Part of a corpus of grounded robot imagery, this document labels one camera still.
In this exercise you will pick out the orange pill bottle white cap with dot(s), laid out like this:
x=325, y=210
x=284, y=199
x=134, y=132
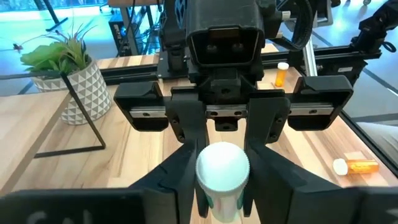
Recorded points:
x=281, y=77
x=360, y=167

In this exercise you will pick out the green bottle with mixed pills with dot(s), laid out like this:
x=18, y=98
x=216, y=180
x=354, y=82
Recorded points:
x=222, y=168

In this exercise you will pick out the black computer tower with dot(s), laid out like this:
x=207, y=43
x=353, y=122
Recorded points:
x=118, y=34

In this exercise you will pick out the black background robot arm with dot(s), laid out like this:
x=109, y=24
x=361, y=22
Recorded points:
x=373, y=28

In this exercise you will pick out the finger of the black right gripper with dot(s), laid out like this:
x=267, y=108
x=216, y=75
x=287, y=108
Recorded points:
x=267, y=118
x=186, y=118

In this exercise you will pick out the silver aluminium extrusion post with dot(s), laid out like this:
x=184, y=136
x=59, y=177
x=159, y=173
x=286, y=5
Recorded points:
x=309, y=59

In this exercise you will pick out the potted plant triangle-patterned pot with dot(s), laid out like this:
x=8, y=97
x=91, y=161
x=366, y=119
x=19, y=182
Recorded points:
x=87, y=93

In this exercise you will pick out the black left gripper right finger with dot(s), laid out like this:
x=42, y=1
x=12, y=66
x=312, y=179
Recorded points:
x=311, y=205

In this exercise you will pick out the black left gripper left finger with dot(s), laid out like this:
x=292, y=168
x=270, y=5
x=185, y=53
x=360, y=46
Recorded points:
x=93, y=205

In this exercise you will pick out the wooden shelf black metal frame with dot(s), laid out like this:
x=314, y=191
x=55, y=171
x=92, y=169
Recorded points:
x=18, y=124

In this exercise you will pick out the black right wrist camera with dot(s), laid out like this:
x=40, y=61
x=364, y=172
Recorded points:
x=224, y=18

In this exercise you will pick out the wooden workbench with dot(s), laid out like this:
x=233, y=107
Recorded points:
x=129, y=31

